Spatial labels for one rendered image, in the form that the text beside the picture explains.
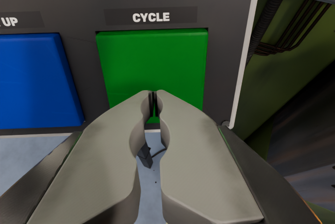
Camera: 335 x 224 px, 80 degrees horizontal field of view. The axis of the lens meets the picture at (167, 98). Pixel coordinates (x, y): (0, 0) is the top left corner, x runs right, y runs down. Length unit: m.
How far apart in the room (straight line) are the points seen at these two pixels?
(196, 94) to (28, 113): 0.13
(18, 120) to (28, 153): 1.21
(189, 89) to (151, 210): 1.01
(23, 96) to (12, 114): 0.02
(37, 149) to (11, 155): 0.14
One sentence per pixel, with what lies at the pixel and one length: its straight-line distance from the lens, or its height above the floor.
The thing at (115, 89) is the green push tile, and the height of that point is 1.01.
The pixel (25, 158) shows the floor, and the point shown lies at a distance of 1.41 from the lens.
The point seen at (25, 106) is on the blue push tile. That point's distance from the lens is 0.19.
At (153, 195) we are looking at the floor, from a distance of 1.14.
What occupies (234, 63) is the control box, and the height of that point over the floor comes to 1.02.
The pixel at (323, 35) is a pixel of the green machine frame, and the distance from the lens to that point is 0.49.
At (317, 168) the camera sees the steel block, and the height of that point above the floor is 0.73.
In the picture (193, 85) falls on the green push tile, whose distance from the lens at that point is 0.15.
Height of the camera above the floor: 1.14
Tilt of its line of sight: 61 degrees down
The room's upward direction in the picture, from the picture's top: 1 degrees counter-clockwise
